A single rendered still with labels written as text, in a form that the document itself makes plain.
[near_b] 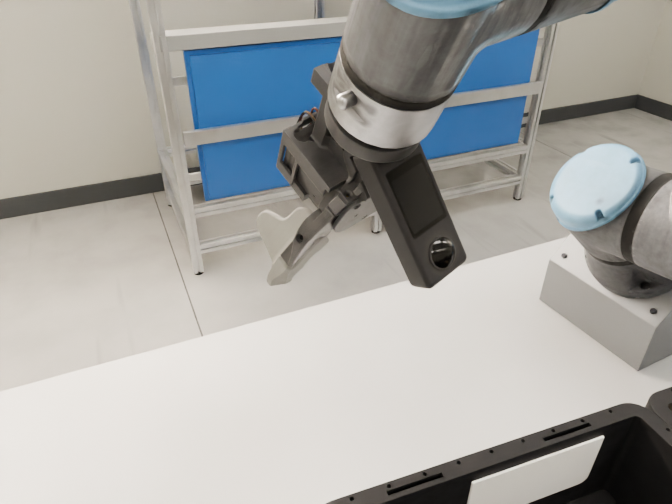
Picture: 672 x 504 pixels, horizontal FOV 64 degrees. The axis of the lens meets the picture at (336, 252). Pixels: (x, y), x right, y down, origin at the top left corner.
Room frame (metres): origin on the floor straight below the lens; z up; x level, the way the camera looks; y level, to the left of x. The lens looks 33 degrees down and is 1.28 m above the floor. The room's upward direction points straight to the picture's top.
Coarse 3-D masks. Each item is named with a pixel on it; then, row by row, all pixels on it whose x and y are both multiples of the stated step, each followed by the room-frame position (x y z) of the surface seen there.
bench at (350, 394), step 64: (512, 256) 0.89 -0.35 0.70; (320, 320) 0.69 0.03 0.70; (384, 320) 0.69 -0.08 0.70; (448, 320) 0.69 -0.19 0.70; (512, 320) 0.69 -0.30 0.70; (64, 384) 0.55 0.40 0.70; (128, 384) 0.55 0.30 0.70; (192, 384) 0.55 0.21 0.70; (256, 384) 0.55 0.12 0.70; (320, 384) 0.55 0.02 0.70; (384, 384) 0.55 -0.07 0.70; (448, 384) 0.55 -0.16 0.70; (512, 384) 0.55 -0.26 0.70; (576, 384) 0.55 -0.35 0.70; (640, 384) 0.55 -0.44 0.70; (0, 448) 0.44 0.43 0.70; (64, 448) 0.44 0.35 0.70; (128, 448) 0.44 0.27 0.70; (192, 448) 0.44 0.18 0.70; (256, 448) 0.44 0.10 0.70; (320, 448) 0.44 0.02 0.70; (384, 448) 0.44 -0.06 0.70; (448, 448) 0.44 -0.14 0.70
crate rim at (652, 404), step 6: (660, 390) 0.33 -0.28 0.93; (666, 390) 0.33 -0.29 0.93; (654, 396) 0.32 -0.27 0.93; (660, 396) 0.32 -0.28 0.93; (666, 396) 0.32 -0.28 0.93; (648, 402) 0.32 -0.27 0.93; (654, 402) 0.31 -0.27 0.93; (660, 402) 0.31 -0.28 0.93; (666, 402) 0.31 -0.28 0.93; (648, 408) 0.31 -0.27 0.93; (654, 408) 0.31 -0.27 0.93; (660, 408) 0.31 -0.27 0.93; (666, 408) 0.31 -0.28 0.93; (660, 414) 0.30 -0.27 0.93; (666, 414) 0.30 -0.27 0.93; (666, 420) 0.29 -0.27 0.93
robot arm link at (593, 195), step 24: (576, 168) 0.63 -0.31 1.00; (600, 168) 0.61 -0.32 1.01; (624, 168) 0.58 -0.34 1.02; (648, 168) 0.60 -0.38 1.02; (552, 192) 0.63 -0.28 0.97; (576, 192) 0.60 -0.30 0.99; (600, 192) 0.58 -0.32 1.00; (624, 192) 0.56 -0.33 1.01; (648, 192) 0.55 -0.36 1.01; (576, 216) 0.57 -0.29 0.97; (600, 216) 0.56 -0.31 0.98; (624, 216) 0.55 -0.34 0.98; (600, 240) 0.57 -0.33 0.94; (624, 240) 0.54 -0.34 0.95
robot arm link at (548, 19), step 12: (552, 0) 0.31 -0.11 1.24; (564, 0) 0.31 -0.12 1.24; (576, 0) 0.32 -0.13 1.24; (588, 0) 0.33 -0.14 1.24; (600, 0) 0.34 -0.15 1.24; (612, 0) 0.34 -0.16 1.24; (552, 12) 0.31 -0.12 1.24; (564, 12) 0.32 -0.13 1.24; (576, 12) 0.34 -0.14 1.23; (588, 12) 0.36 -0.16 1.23; (540, 24) 0.32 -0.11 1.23
